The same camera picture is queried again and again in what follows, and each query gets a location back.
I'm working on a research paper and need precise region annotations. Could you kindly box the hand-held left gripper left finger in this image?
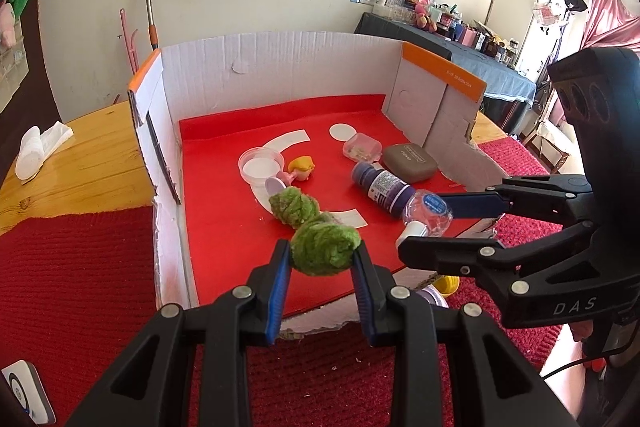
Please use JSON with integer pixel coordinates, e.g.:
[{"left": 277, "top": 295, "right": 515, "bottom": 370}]
[{"left": 65, "top": 239, "right": 294, "bottom": 427}]

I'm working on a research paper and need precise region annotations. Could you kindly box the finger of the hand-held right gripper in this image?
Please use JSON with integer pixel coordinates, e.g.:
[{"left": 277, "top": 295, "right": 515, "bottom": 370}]
[
  {"left": 439, "top": 173, "right": 597, "bottom": 229},
  {"left": 397, "top": 218, "right": 609, "bottom": 281}
]

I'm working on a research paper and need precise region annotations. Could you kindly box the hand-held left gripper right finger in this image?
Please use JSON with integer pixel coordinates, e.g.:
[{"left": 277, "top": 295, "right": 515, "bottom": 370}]
[{"left": 351, "top": 245, "right": 576, "bottom": 427}]

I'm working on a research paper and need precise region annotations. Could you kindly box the clear bottle with blue label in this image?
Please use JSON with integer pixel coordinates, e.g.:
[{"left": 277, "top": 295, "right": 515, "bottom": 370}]
[{"left": 396, "top": 189, "right": 455, "bottom": 250}]

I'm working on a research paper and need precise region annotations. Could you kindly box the green fuzzy ball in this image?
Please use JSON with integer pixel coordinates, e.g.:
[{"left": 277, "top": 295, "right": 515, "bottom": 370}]
[
  {"left": 268, "top": 187, "right": 322, "bottom": 229},
  {"left": 291, "top": 213, "right": 361, "bottom": 278}
]

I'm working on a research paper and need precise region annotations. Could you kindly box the brown rounded case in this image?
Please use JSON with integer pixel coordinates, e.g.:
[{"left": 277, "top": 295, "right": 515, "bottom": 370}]
[{"left": 382, "top": 143, "right": 438, "bottom": 182}]

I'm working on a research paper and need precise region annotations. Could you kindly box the purple bottle with white label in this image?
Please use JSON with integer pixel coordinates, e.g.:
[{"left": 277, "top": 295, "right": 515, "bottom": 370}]
[{"left": 351, "top": 161, "right": 418, "bottom": 220}]

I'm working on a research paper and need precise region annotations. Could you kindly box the small yellow toy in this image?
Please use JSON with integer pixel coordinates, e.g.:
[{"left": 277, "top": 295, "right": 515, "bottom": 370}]
[{"left": 287, "top": 156, "right": 317, "bottom": 180}]

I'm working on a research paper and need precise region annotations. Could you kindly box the orange and white cardboard box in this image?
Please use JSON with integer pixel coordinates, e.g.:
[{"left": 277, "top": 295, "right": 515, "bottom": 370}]
[{"left": 126, "top": 31, "right": 511, "bottom": 340}]

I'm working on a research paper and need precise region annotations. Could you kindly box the yellow plastic cup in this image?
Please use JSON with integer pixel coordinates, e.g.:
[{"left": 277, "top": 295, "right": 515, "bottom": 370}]
[{"left": 431, "top": 275, "right": 461, "bottom": 298}]

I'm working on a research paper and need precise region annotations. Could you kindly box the red paper liner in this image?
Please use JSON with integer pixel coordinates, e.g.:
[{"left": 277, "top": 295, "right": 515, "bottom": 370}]
[{"left": 178, "top": 94, "right": 481, "bottom": 315}]

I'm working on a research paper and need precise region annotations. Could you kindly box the clear plastic container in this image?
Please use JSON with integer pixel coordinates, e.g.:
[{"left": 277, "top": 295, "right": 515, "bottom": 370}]
[{"left": 342, "top": 133, "right": 383, "bottom": 162}]

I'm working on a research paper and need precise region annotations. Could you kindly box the table with denim cloth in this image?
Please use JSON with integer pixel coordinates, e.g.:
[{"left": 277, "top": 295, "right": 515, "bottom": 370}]
[{"left": 355, "top": 12, "right": 537, "bottom": 108}]

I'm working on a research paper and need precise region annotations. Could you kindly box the clear round dish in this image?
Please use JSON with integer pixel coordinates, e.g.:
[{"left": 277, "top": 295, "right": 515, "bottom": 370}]
[{"left": 238, "top": 146, "right": 284, "bottom": 184}]

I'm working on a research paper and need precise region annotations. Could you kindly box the pink curtain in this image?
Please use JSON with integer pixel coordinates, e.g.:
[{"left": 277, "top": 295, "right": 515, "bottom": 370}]
[{"left": 582, "top": 0, "right": 640, "bottom": 52}]

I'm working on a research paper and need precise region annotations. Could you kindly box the white cabinet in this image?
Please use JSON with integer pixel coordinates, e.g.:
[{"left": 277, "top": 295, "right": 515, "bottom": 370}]
[{"left": 487, "top": 0, "right": 573, "bottom": 82}]

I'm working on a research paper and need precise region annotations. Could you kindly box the row of cosmetic bottles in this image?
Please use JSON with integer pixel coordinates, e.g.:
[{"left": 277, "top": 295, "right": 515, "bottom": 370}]
[{"left": 370, "top": 0, "right": 521, "bottom": 68}]

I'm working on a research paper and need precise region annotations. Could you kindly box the red knitted blanket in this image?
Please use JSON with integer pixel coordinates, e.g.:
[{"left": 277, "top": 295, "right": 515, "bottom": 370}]
[{"left": 0, "top": 139, "right": 566, "bottom": 427}]

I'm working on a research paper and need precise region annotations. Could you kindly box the white flat device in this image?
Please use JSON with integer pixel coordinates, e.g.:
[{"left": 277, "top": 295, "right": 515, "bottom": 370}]
[{"left": 0, "top": 359, "right": 57, "bottom": 425}]

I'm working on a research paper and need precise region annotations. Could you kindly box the white folded cloth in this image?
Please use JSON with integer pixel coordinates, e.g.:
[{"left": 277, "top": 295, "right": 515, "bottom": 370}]
[{"left": 15, "top": 121, "right": 75, "bottom": 181}]

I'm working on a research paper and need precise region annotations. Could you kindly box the pink stick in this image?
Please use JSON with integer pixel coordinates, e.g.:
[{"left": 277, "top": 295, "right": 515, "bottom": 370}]
[{"left": 118, "top": 8, "right": 140, "bottom": 75}]

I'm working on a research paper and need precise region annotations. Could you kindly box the pale pink plush toy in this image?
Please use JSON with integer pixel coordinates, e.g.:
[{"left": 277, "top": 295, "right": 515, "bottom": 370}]
[{"left": 0, "top": 0, "right": 18, "bottom": 48}]

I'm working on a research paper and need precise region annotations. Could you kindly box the black cable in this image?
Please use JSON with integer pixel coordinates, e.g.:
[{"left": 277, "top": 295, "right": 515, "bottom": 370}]
[{"left": 541, "top": 357, "right": 593, "bottom": 379}]

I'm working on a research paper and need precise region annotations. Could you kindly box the mop handle with orange tip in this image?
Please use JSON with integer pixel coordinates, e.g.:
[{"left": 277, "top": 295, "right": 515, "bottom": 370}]
[{"left": 141, "top": 0, "right": 160, "bottom": 52}]

